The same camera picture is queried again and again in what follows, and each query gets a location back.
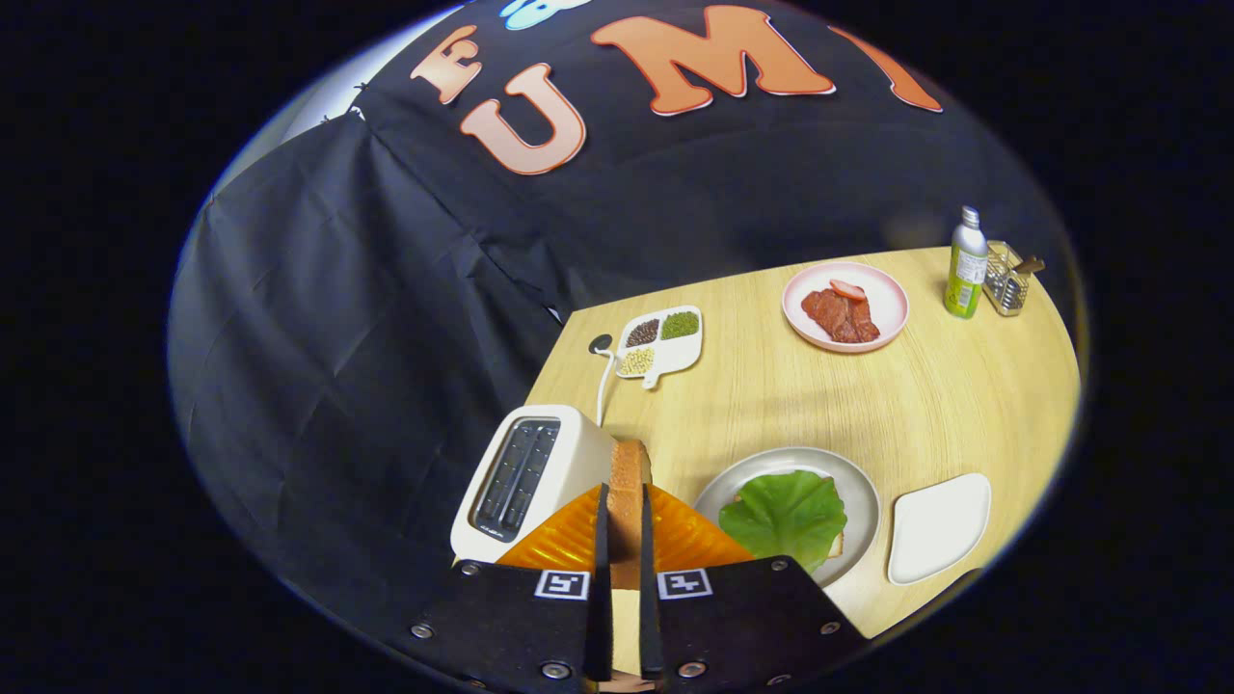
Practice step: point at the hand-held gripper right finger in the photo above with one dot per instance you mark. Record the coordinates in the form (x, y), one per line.
(742, 622)

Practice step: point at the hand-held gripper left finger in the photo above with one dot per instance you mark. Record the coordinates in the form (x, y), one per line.
(521, 622)

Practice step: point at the green lettuce leaf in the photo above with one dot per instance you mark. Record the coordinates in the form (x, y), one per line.
(781, 520)

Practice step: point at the plain bread slice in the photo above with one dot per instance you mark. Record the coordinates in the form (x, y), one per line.
(629, 501)

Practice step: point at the bread slice under ham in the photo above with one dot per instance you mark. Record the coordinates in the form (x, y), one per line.
(837, 547)

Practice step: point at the white toaster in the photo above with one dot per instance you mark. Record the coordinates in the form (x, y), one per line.
(569, 463)

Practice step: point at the white round plate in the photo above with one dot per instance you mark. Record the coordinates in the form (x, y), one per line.
(863, 501)

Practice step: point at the white squarish plate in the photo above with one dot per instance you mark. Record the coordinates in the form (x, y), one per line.
(940, 525)

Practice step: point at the white divided bean dish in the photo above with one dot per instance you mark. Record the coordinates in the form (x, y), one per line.
(680, 357)

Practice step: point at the black backdrop cloth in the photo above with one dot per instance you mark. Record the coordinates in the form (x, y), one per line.
(386, 337)

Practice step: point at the brown meat slices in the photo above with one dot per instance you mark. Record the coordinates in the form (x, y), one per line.
(834, 318)

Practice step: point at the red sausage slice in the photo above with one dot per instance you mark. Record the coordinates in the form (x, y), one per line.
(848, 289)

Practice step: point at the pink round plate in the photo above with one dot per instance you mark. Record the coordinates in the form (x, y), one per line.
(892, 299)

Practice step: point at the green label bottle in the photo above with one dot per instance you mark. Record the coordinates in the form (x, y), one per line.
(965, 270)

